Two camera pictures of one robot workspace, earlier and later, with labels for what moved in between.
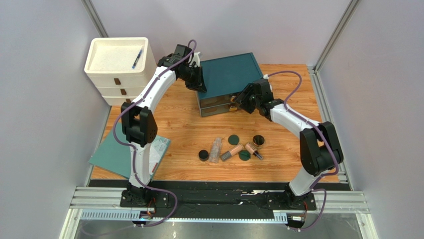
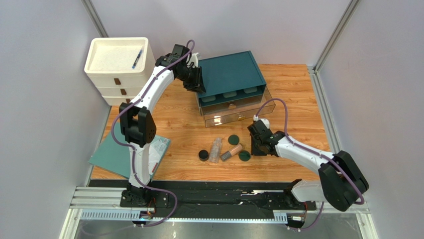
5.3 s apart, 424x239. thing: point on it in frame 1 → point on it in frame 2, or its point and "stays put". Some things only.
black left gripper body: [190, 74] stays put
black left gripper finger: [200, 77] stays put
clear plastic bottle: [214, 156] stays put
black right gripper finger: [241, 97] → [258, 148]
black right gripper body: [246, 99] → [260, 142]
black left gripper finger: [198, 86] stays put
